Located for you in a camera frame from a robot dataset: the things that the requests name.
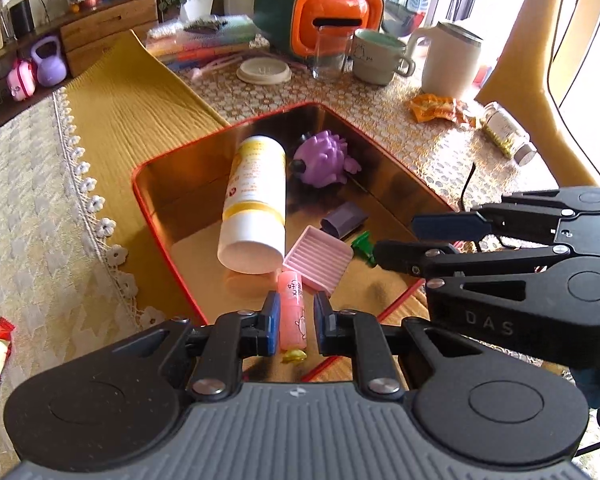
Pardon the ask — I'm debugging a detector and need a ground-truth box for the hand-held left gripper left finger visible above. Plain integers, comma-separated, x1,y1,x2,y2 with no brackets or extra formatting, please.
105,291,282,396

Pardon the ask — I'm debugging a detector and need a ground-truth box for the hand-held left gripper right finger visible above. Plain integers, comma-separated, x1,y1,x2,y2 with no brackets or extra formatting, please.
314,291,486,395

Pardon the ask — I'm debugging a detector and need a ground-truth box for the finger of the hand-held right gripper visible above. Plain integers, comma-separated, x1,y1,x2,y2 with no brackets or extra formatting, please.
374,240,571,279
412,186,600,256

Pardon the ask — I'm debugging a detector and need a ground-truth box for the pink tube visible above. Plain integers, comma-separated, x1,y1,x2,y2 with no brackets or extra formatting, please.
277,270,309,352

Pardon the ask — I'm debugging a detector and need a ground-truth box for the green plastic toy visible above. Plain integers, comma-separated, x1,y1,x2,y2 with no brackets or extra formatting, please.
351,231,379,267

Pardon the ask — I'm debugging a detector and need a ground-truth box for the pink ribbed soap tray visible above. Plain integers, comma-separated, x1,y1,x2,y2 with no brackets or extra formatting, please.
283,225,355,293

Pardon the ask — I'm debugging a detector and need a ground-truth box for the purple plastic block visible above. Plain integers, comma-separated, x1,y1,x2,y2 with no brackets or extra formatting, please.
321,202,370,239

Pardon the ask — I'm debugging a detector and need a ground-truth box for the white yellow bottle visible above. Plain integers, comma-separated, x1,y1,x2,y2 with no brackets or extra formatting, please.
217,135,287,275

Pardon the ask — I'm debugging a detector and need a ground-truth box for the purple spiky toy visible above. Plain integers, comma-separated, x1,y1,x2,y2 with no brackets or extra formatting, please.
292,130,365,189

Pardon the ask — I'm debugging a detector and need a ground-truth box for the red tin box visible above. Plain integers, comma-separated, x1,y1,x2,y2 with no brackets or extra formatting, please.
132,101,462,383

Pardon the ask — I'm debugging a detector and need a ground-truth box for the person's right hand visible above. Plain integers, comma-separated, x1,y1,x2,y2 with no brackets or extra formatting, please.
570,365,600,432

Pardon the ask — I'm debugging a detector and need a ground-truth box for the pill bottle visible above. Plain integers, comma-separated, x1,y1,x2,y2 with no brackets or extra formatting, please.
481,101,537,166

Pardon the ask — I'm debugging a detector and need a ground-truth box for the orange snack wrapper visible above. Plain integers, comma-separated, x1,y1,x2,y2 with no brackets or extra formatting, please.
409,93,477,128

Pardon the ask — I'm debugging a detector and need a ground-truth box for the white lidded cup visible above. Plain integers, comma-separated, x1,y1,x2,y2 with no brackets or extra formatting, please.
407,20,484,100

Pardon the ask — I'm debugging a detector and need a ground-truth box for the pale green mug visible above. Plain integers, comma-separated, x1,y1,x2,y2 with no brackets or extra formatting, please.
352,28,417,86

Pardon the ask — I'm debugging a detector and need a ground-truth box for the yellow dinosaur chair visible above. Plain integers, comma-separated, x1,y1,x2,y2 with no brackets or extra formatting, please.
474,0,600,190

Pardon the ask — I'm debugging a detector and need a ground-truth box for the clear glass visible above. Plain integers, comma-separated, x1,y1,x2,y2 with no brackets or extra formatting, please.
312,27,354,81

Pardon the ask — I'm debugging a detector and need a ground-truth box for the white round lid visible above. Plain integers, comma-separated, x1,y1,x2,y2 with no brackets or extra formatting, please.
236,57,292,85

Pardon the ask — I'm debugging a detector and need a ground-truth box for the yellow table mat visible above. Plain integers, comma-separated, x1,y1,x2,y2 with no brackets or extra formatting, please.
60,30,231,328

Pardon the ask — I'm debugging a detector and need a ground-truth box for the quilted beige tablecloth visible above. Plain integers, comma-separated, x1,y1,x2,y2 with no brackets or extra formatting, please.
0,87,203,466

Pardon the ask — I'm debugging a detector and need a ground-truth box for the green orange storage box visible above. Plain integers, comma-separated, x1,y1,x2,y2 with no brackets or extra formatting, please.
253,0,385,59

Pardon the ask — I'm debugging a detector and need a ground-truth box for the purple kettlebell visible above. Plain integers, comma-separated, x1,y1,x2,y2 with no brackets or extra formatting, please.
30,36,69,87

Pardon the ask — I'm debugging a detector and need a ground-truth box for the wooden TV cabinet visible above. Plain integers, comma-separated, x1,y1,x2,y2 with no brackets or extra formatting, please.
0,0,162,142

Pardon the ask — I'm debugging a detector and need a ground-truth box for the pink toy suitcase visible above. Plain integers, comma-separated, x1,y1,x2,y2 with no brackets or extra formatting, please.
7,59,37,102

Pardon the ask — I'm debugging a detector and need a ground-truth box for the black speaker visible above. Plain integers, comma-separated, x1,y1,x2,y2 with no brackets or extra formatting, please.
10,0,36,40

